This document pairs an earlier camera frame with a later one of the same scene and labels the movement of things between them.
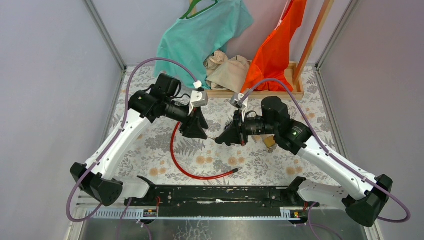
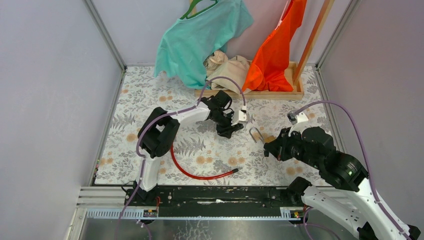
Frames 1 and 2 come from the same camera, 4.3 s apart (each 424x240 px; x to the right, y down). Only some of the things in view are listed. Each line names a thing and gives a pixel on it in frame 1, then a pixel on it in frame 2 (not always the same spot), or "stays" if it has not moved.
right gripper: (232, 134) -> (277, 148)
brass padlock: (268, 139) stays
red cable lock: (233, 171) stays
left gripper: (192, 126) -> (226, 130)
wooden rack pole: (316, 34) stays
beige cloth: (224, 74) stays
